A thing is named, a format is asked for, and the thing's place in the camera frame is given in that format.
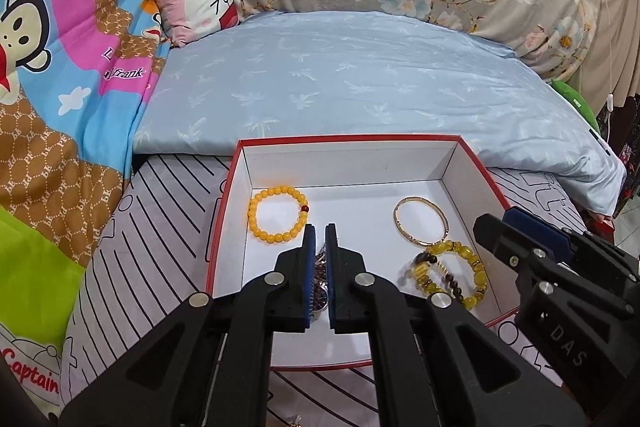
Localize grey line-patterned bed sheet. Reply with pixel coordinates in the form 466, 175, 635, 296
60, 152, 591, 427

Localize green plush toy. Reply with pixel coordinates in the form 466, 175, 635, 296
550, 77, 601, 132

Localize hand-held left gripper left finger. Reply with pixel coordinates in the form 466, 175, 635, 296
59, 223, 318, 427

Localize white cable with switch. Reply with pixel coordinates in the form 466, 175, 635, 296
597, 0, 618, 142

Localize light blue quilt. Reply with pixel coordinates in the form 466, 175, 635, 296
132, 10, 628, 218

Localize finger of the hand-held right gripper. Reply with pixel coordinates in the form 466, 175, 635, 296
502, 207, 640, 283
472, 213, 628, 318

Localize gold bangle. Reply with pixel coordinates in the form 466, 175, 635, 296
392, 195, 449, 245

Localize dark brown bead bracelet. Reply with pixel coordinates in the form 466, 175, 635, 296
397, 251, 463, 303

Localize colourful cartoon monkey blanket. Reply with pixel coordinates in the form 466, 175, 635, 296
0, 0, 191, 423

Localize small yellow bead bracelet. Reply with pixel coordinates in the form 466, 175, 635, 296
247, 186, 311, 244

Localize red cardboard box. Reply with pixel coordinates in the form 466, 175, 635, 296
204, 134, 523, 373

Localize hanging dark clothes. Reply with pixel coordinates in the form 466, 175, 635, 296
612, 94, 640, 218

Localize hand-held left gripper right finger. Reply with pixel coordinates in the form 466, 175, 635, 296
325, 223, 591, 427

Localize beige curtain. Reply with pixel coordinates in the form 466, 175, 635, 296
580, 0, 640, 108

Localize large yellow bead bracelet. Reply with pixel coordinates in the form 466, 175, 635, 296
412, 239, 489, 310

